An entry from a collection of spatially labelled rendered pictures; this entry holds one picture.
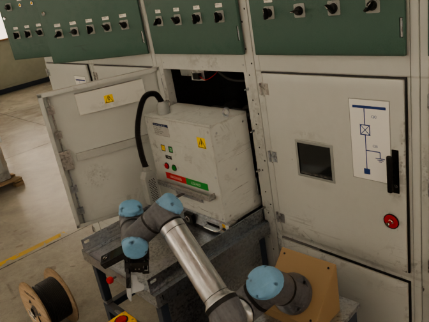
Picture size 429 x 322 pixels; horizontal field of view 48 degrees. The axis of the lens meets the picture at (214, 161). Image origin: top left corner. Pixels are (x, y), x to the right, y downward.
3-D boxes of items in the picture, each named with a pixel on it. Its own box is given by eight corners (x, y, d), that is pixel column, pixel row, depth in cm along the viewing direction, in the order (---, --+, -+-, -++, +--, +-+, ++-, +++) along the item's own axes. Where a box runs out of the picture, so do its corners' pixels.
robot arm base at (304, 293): (316, 277, 175) (303, 271, 168) (306, 319, 171) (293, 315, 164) (281, 269, 185) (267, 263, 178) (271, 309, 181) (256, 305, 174)
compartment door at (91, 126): (75, 223, 264) (36, 92, 238) (183, 190, 283) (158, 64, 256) (77, 229, 258) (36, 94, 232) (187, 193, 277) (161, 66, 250)
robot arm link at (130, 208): (118, 214, 146) (117, 198, 153) (120, 242, 152) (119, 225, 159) (144, 212, 148) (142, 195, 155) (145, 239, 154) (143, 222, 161)
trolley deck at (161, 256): (158, 308, 192) (155, 296, 190) (84, 259, 237) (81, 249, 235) (270, 232, 232) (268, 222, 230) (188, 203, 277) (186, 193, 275)
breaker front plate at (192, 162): (225, 227, 220) (207, 128, 203) (161, 202, 255) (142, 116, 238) (226, 225, 221) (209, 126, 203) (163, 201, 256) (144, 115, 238)
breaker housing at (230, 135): (227, 226, 220) (209, 125, 203) (163, 201, 256) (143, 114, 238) (297, 183, 250) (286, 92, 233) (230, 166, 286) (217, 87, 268)
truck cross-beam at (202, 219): (230, 237, 219) (228, 225, 217) (160, 209, 258) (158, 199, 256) (238, 232, 222) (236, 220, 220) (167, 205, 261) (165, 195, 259)
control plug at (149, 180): (150, 206, 243) (143, 174, 237) (145, 203, 247) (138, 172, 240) (163, 199, 248) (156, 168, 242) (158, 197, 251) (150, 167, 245)
